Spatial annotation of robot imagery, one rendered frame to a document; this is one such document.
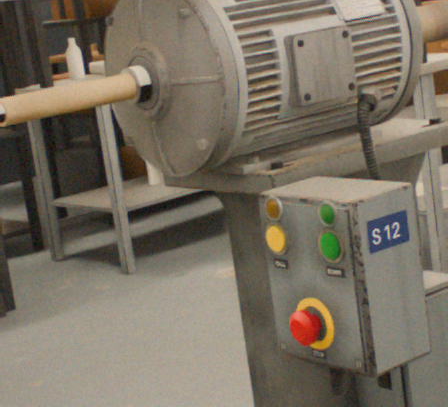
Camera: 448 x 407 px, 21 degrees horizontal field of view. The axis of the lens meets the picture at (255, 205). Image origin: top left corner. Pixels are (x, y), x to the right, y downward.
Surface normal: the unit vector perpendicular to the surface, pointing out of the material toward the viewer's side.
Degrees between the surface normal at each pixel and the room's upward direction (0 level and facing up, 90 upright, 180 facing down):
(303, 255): 90
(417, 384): 90
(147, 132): 97
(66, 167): 90
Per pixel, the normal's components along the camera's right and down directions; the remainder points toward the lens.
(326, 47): 0.64, 0.07
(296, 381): -0.75, 0.23
